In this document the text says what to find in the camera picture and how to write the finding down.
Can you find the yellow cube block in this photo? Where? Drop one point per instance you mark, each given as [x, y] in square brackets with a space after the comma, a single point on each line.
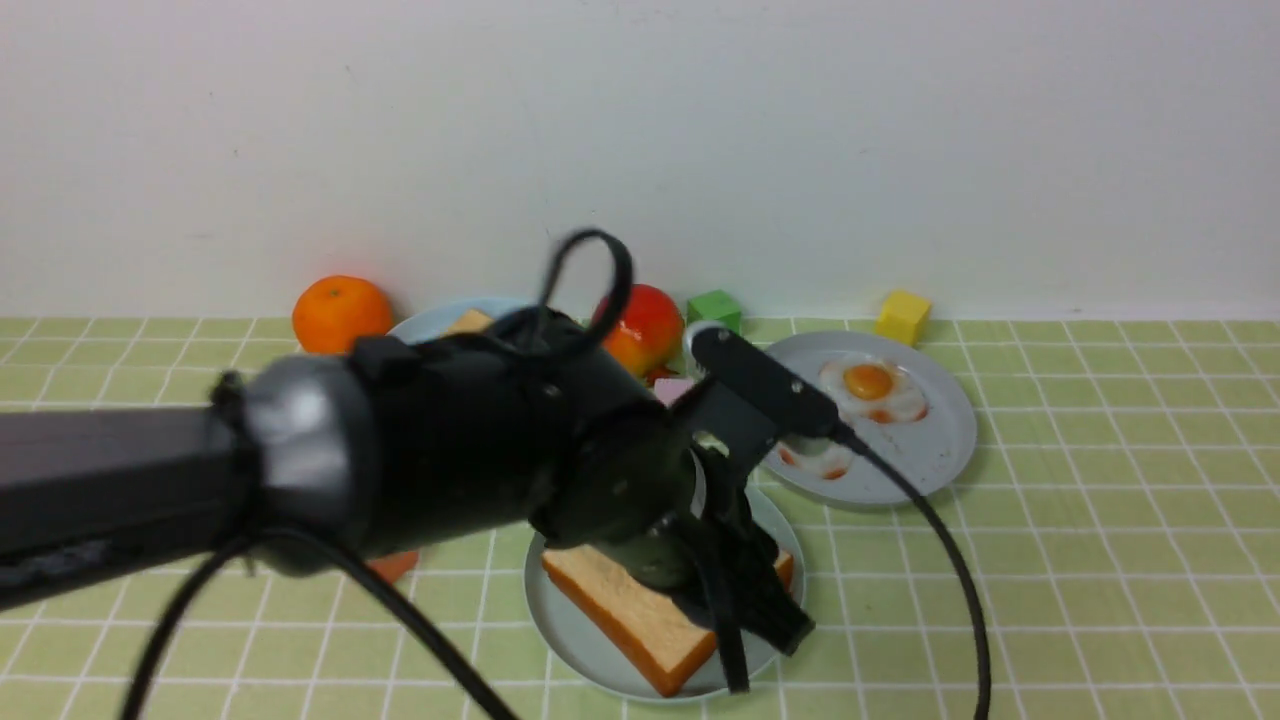
[903, 317]

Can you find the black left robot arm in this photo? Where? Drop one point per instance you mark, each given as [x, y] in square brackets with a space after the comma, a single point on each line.
[332, 460]

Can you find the grey egg plate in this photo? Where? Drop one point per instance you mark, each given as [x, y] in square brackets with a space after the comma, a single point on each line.
[931, 453]

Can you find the fried egg on plate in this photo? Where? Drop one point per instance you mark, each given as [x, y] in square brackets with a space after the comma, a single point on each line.
[873, 390]
[818, 458]

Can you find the orange fruit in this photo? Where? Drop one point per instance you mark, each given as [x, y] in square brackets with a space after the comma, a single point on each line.
[332, 313]

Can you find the green cube block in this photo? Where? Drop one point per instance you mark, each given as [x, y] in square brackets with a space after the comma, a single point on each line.
[715, 306]

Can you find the light pink small block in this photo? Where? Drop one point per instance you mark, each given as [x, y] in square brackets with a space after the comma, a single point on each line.
[669, 390]

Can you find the toast slice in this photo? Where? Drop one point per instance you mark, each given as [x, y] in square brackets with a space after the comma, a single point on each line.
[470, 321]
[644, 625]

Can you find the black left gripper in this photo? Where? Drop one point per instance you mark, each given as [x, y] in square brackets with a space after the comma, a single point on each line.
[695, 541]

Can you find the green checkered tablecloth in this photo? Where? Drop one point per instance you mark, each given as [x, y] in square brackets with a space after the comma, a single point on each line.
[1120, 515]

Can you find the light blue bread plate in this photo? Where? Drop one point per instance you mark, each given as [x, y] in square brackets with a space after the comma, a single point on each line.
[429, 324]

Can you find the light blue sandwich plate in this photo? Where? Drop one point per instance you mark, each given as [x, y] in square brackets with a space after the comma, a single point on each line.
[577, 642]

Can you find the red apple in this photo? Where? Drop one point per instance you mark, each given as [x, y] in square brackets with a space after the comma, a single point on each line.
[649, 335]

